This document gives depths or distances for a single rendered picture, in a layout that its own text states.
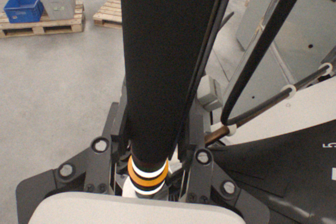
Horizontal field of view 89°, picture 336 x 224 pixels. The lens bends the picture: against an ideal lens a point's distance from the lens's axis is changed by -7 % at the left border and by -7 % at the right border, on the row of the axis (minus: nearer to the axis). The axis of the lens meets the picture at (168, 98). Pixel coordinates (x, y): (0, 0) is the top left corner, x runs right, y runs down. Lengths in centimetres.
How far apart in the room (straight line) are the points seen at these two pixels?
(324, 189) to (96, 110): 190
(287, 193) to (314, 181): 3
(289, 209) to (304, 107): 36
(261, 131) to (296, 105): 11
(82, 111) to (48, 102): 39
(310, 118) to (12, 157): 200
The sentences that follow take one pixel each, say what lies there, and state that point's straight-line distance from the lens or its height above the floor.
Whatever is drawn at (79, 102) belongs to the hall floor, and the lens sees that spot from 210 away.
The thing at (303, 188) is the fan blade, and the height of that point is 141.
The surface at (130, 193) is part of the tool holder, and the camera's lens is 31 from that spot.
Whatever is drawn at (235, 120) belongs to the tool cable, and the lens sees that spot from 27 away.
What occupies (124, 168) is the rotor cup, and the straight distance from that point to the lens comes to 37.
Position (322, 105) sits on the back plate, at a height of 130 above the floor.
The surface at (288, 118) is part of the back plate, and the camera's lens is 54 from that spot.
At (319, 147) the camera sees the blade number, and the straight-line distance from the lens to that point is 29.
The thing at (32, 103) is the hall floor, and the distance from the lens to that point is 227.
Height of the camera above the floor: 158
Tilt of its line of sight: 50 degrees down
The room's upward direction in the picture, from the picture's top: 11 degrees clockwise
